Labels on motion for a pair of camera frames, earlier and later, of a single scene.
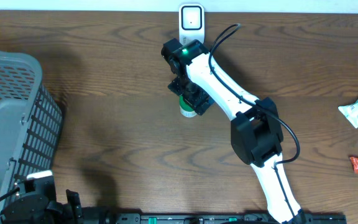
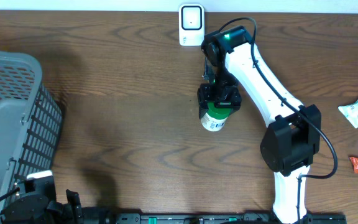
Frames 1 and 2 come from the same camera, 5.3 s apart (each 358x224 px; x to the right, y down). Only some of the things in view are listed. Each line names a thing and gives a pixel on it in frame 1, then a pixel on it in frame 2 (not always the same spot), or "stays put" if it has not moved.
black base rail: x=222 y=218 stays put
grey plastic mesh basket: x=20 y=124 stays put
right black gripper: x=192 y=99 to x=204 y=94
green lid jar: x=185 y=108 to x=215 y=118
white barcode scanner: x=191 y=23 stays put
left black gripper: x=63 y=214 stays put
